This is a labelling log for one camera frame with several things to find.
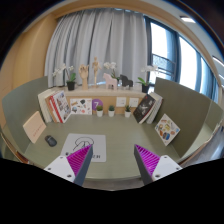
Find beige leaning card board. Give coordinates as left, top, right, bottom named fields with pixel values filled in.
left=23, top=111, right=46, bottom=143

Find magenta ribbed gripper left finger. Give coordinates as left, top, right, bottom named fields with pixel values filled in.
left=44, top=145, right=93, bottom=186

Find wooden mannequin figure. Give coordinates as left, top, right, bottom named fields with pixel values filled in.
left=92, top=57, right=101, bottom=86

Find dark grey computer mouse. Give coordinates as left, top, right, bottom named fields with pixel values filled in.
left=45, top=135, right=57, bottom=147

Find white wall socket right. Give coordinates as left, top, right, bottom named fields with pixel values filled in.
left=129, top=98, right=139, bottom=107

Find white books behind black book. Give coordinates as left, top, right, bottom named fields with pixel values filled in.
left=146, top=92, right=163, bottom=124

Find colourful sticker book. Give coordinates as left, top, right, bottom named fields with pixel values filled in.
left=155, top=114, right=180, bottom=146

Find purple round number sign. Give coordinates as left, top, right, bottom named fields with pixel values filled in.
left=92, top=99, right=103, bottom=111

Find white orchid black pot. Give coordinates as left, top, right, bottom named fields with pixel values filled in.
left=137, top=65, right=158, bottom=93
left=52, top=64, right=76, bottom=91

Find black leaning book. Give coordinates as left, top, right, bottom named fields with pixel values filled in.
left=133, top=94, right=156, bottom=124

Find black horse figurine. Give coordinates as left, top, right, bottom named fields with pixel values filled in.
left=120, top=74, right=133, bottom=87

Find small potted plant right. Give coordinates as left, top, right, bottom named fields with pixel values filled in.
left=125, top=105, right=131, bottom=118

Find white wall socket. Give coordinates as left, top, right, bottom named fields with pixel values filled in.
left=129, top=98, right=139, bottom=107
left=116, top=97, right=126, bottom=107

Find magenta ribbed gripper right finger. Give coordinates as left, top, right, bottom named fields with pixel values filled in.
left=134, top=144, right=182, bottom=185

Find grey curtain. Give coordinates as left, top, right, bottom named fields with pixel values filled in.
left=45, top=8, right=148, bottom=87

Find white orchid behind horses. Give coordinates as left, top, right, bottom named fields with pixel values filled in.
left=103, top=62, right=119, bottom=80

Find wooden hand model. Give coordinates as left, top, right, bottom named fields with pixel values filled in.
left=79, top=64, right=89, bottom=90

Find white orchid black pot right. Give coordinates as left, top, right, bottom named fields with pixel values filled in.
left=137, top=65, right=158, bottom=93

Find white orchid black pot left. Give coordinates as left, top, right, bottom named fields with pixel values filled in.
left=52, top=64, right=76, bottom=91

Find wooden shelf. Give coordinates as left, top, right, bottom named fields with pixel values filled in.
left=63, top=85, right=145, bottom=114

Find small potted plant left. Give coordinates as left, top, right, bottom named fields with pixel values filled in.
left=96, top=105, right=103, bottom=117

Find small potted plant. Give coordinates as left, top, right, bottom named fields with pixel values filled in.
left=96, top=105, right=103, bottom=117
left=125, top=105, right=131, bottom=118
left=108, top=105, right=115, bottom=117

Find small potted plant middle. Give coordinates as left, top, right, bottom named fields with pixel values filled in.
left=108, top=105, right=115, bottom=117

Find white wall socket left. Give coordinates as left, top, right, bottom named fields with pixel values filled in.
left=116, top=97, right=126, bottom=107

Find red and white book stack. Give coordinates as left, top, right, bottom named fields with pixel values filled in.
left=38, top=89, right=71, bottom=123

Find white mouse pad with drawing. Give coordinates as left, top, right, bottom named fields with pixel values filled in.
left=61, top=133, right=106, bottom=162

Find pink horse figurine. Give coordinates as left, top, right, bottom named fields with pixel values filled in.
left=103, top=73, right=117, bottom=90

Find white picture card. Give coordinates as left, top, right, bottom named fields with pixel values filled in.
left=70, top=98, right=92, bottom=115

